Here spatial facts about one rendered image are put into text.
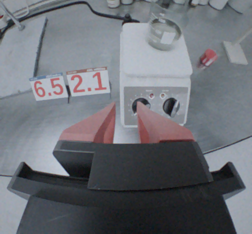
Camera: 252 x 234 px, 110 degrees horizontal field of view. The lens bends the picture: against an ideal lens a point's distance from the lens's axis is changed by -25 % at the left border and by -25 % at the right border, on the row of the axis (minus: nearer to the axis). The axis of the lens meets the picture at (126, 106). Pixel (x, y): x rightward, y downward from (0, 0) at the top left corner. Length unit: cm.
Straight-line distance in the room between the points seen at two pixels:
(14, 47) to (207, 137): 63
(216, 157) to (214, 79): 20
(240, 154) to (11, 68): 69
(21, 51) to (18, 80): 11
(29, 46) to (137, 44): 35
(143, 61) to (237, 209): 43
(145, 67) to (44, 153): 28
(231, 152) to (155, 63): 29
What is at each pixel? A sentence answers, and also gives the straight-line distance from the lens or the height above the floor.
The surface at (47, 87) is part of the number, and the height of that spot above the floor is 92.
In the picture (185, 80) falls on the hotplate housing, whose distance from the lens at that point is 23.
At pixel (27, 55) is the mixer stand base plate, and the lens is 44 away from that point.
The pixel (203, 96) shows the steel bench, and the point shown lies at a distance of 33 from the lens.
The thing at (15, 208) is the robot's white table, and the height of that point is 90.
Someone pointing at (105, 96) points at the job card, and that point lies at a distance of 27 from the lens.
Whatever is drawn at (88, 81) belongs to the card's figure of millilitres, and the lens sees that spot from 27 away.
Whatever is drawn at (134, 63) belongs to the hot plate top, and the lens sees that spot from 20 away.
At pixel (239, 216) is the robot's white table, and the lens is 46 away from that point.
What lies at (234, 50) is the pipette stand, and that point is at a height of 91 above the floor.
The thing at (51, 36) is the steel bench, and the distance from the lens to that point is 45.
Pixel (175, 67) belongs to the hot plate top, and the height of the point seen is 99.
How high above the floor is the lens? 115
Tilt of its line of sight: 77 degrees down
